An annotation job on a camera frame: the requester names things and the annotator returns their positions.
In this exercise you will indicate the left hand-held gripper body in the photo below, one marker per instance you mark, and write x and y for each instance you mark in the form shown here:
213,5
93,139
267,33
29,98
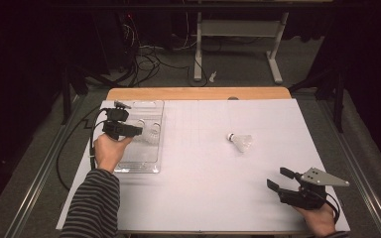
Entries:
115,115

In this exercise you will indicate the black metal stand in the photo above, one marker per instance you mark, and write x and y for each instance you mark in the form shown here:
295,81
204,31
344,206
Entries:
339,105
66,99

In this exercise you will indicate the clear plastic tray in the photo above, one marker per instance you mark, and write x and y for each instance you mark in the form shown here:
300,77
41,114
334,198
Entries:
145,155

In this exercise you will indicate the dark round table grommet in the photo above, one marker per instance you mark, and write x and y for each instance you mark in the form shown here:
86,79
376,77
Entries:
233,98

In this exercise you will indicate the aluminium floor rail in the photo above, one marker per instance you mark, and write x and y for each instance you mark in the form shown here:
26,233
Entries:
38,185
360,185

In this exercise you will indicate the person's right hand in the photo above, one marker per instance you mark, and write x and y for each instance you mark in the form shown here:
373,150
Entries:
317,220

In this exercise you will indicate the white metal desk frame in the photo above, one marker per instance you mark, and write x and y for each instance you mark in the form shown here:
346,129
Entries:
238,28

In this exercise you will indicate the small white floor object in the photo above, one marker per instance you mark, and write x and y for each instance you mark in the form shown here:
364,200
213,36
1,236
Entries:
213,76

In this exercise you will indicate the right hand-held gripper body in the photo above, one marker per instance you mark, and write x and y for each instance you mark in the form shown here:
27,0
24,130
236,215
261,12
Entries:
302,197

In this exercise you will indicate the white table cover sheet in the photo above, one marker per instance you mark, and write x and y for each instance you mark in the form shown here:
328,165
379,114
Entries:
191,205

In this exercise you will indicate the person's left hand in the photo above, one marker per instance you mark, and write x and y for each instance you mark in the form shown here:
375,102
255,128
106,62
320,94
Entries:
110,153

